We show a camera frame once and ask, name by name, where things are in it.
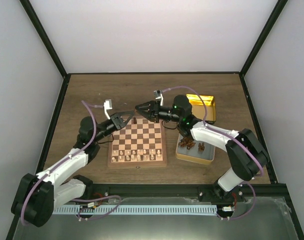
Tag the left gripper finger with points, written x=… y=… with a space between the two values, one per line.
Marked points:
x=127 y=114
x=126 y=122

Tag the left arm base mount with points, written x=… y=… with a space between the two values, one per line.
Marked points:
x=90 y=195

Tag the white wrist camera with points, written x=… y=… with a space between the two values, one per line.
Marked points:
x=158 y=94
x=107 y=106

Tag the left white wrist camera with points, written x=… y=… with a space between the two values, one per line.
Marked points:
x=107 y=106

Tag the gold tin box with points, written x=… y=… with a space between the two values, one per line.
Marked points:
x=193 y=155

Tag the row of white chess pieces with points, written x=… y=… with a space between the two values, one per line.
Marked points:
x=142 y=155

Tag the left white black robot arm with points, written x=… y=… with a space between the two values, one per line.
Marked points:
x=39 y=195

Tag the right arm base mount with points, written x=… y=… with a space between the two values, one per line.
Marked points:
x=216 y=195

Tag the gold tin lid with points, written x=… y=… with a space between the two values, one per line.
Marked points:
x=198 y=109

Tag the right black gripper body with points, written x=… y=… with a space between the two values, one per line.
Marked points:
x=155 y=114

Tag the light blue slotted cable duct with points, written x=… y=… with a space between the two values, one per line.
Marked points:
x=198 y=210

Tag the black aluminium front rail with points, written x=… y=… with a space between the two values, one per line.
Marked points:
x=158 y=190

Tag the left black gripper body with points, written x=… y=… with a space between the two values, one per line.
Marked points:
x=117 y=122

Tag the wooden chess board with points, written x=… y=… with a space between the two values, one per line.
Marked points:
x=143 y=135

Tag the black enclosure frame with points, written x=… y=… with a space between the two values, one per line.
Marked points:
x=274 y=189

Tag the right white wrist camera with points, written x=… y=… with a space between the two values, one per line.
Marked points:
x=158 y=94

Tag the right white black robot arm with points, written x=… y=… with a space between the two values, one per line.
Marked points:
x=246 y=154

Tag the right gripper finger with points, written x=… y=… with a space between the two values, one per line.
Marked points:
x=145 y=113
x=145 y=106

